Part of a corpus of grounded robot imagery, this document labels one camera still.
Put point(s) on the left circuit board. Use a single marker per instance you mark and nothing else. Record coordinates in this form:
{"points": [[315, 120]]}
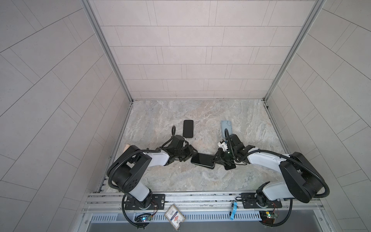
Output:
{"points": [[143, 218]]}

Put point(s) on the aluminium corner rail left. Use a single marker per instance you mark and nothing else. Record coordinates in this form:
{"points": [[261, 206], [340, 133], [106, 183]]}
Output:
{"points": [[102, 40]]}

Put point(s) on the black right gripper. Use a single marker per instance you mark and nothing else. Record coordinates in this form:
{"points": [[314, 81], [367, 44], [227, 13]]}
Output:
{"points": [[219, 157]]}

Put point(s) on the black phone case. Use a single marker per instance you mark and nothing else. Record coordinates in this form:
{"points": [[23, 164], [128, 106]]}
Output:
{"points": [[204, 160], [188, 128]]}

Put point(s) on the aluminium front rail frame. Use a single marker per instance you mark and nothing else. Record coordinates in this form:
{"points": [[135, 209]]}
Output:
{"points": [[199, 206]]}

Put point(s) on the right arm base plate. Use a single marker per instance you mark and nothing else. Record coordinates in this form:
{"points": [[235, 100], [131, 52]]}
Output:
{"points": [[258, 201]]}

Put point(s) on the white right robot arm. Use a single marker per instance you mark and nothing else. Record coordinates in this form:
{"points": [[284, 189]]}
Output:
{"points": [[301, 180]]}

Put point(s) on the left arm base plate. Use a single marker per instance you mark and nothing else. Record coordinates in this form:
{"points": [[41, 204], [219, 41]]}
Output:
{"points": [[151, 202]]}

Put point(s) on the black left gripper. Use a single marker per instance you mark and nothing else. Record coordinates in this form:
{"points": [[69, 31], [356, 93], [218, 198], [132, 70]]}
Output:
{"points": [[189, 152]]}

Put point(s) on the light blue phone case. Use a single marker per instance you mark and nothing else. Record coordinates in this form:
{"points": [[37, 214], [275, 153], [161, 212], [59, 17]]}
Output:
{"points": [[226, 125]]}

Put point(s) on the circuit board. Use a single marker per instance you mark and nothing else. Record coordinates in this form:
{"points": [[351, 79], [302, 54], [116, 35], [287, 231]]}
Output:
{"points": [[268, 217], [143, 218]]}

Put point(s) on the white label card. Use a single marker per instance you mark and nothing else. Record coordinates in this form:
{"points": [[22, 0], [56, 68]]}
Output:
{"points": [[174, 216]]}

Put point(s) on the aluminium corner rail right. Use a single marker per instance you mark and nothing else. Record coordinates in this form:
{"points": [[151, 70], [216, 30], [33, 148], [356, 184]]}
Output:
{"points": [[314, 12]]}

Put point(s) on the right circuit board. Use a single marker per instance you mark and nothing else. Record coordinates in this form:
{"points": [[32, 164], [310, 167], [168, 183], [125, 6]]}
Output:
{"points": [[268, 217]]}

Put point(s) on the wooden rolling pin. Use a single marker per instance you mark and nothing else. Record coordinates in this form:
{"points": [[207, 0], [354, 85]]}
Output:
{"points": [[126, 147]]}

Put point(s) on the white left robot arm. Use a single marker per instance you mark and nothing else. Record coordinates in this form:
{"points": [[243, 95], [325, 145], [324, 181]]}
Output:
{"points": [[126, 172]]}

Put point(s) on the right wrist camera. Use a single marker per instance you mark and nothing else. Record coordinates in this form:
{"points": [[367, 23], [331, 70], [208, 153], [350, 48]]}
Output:
{"points": [[223, 145]]}

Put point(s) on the aluminium corner rail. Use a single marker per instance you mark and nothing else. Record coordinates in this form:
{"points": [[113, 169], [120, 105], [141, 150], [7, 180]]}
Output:
{"points": [[102, 40], [314, 12]]}

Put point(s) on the blue clip tag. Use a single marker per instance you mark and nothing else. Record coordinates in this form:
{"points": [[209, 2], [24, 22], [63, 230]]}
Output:
{"points": [[233, 210]]}

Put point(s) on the black phone right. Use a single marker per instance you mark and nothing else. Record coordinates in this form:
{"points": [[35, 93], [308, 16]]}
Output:
{"points": [[230, 166]]}

